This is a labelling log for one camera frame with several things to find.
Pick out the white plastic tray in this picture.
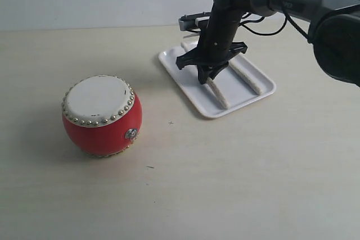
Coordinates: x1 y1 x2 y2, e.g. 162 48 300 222
159 40 276 119

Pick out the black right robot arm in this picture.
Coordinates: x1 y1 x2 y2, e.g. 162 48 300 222
175 0 359 85

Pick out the white drumstick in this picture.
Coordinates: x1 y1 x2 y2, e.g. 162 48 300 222
229 60 263 95
181 41 230 110

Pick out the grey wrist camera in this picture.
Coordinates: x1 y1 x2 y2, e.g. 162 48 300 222
178 12 211 31

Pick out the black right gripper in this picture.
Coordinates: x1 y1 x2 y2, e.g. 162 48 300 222
175 7 248 84

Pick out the red small drum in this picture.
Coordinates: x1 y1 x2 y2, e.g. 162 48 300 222
61 75 142 157

